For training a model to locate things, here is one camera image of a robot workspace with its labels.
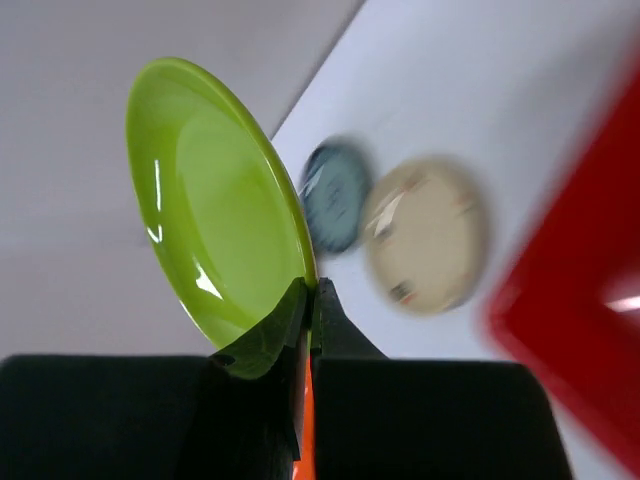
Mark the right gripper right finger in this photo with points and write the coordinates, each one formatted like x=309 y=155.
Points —
x=381 y=418

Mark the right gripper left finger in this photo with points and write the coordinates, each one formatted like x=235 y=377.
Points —
x=233 y=415

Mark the orange plate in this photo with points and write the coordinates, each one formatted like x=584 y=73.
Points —
x=304 y=468

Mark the green plate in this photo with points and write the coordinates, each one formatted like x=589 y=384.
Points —
x=221 y=213

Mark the red plastic bin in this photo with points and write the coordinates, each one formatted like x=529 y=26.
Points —
x=568 y=311

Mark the beige floral plate back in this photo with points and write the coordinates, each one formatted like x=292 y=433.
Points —
x=426 y=234

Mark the blue patterned plate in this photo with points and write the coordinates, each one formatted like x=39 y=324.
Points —
x=335 y=182

